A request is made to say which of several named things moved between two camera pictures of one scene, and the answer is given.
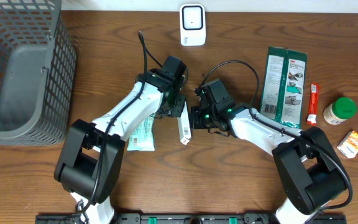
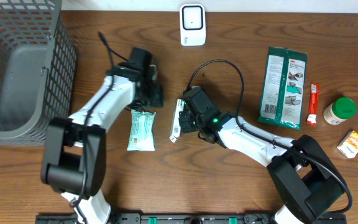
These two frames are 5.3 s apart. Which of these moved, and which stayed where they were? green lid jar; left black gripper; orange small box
Moved: left black gripper
Stayed: orange small box; green lid jar
